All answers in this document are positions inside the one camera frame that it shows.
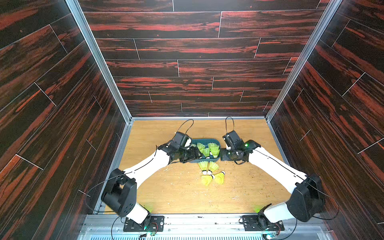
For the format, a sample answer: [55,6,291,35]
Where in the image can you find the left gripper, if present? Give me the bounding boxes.
[176,146,203,163]

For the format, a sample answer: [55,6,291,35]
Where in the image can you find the yellow shuttlecock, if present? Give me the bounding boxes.
[201,148,210,158]
[201,175,215,186]
[208,143,220,151]
[196,143,206,151]
[210,149,220,159]
[214,171,225,185]
[207,162,219,175]
[198,161,209,176]

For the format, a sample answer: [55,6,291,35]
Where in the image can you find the teal plastic storage box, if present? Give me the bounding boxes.
[187,139,221,163]

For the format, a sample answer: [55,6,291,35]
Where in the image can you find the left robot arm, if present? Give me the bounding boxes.
[101,144,202,228]

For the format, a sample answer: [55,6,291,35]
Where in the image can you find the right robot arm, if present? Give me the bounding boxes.
[221,137,325,225]

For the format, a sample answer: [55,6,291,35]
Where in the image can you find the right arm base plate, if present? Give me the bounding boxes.
[239,204,285,232]

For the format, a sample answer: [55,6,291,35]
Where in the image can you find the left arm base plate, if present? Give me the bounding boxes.
[123,215,165,233]

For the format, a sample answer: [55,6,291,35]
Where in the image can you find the aluminium front rail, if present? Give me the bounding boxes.
[78,214,333,240]

